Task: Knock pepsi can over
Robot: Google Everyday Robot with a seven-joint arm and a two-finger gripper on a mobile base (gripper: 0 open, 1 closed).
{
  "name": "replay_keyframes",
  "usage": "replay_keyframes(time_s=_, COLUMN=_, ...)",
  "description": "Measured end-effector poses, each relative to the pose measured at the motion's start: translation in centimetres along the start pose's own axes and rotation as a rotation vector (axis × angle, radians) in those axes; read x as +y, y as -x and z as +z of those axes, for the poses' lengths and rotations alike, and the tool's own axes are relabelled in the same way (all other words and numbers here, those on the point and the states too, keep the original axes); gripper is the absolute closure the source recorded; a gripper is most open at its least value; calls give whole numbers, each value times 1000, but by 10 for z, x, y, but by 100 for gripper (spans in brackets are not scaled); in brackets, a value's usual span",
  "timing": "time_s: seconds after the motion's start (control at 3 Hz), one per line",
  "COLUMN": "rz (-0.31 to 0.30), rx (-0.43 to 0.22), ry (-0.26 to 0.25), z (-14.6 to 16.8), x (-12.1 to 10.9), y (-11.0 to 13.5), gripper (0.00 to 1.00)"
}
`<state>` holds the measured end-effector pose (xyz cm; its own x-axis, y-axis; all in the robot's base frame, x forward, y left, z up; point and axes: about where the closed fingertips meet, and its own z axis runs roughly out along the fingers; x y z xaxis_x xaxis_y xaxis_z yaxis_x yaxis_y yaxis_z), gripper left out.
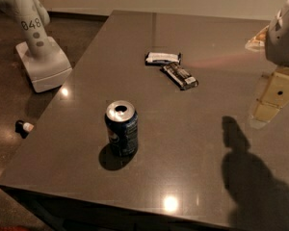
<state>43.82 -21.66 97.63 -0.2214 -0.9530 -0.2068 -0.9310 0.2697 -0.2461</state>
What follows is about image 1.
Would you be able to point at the small black and white object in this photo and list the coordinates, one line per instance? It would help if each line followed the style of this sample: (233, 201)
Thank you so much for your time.
(23, 128)

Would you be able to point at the white and black snack bar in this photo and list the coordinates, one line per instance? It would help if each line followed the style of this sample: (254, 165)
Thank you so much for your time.
(154, 58)

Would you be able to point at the black wrapped snack bar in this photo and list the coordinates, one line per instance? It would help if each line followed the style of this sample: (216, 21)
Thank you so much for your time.
(180, 76)

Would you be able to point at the white robot base numbered 048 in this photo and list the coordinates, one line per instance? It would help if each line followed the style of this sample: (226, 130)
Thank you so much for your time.
(45, 62)

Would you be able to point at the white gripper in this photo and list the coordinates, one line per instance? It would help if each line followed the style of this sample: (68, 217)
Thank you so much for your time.
(283, 42)

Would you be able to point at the blue pepsi soda can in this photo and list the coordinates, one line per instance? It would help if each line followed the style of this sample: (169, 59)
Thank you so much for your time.
(121, 120)

